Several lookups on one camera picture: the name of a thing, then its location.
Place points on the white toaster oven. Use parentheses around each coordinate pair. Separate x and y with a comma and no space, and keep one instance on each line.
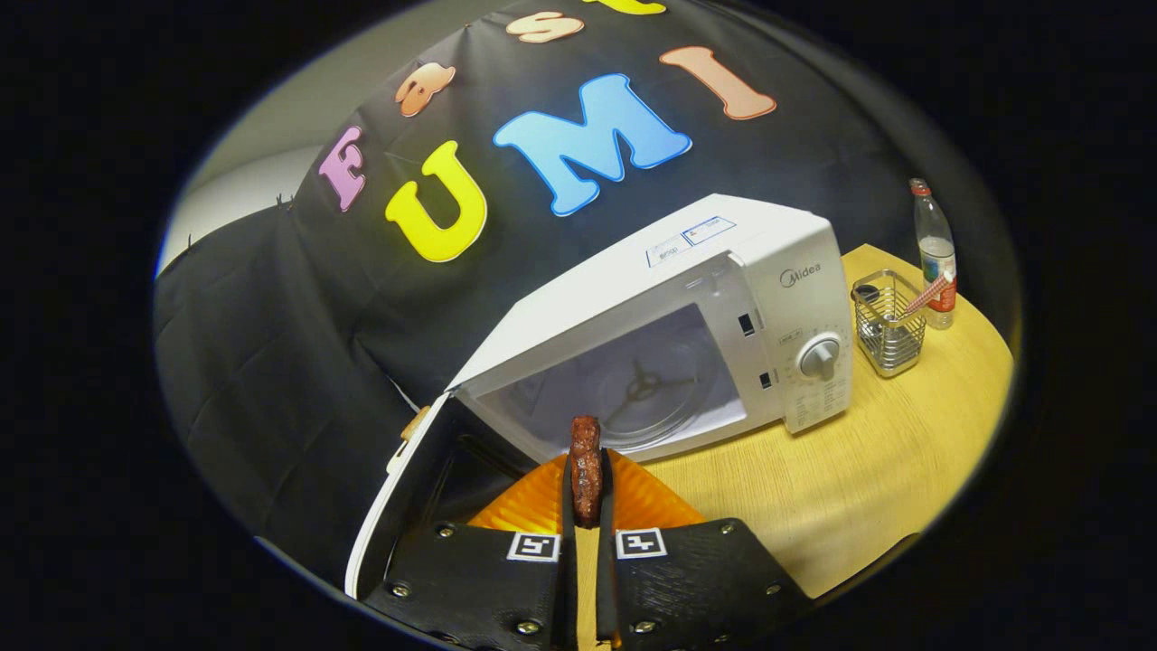
(633,280)

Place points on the red white striped straw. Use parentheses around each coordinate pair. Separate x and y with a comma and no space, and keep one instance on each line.
(926,294)

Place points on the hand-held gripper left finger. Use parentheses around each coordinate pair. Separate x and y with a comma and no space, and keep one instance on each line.
(568,597)

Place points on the brown sausage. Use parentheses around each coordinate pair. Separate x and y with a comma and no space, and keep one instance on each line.
(586,470)

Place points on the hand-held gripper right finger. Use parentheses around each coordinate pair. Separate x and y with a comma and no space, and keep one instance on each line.
(606,597)

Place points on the plastic bottle red label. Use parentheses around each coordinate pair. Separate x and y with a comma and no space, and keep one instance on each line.
(935,249)

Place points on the black backdrop cloth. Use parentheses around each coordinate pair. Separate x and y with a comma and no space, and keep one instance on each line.
(298,362)

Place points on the bread slice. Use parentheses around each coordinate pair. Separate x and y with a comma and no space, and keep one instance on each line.
(416,423)

